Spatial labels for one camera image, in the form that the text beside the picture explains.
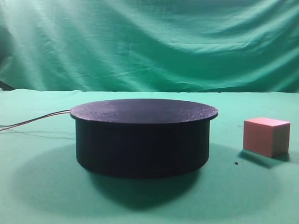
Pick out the green table cloth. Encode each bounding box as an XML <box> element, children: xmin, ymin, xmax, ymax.
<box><xmin>0</xmin><ymin>89</ymin><xmax>299</xmax><ymax>224</ymax></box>

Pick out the pink cube block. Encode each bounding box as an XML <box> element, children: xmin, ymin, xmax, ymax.
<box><xmin>243</xmin><ymin>117</ymin><xmax>291</xmax><ymax>158</ymax></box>

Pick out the black cable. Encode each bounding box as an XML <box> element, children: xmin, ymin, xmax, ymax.
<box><xmin>0</xmin><ymin>112</ymin><xmax>71</xmax><ymax>131</ymax></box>

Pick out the black round turntable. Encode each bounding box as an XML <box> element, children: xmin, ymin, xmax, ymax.
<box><xmin>70</xmin><ymin>98</ymin><xmax>218</xmax><ymax>179</ymax></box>

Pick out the green backdrop cloth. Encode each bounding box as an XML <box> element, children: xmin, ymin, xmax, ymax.
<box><xmin>0</xmin><ymin>0</ymin><xmax>299</xmax><ymax>92</ymax></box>

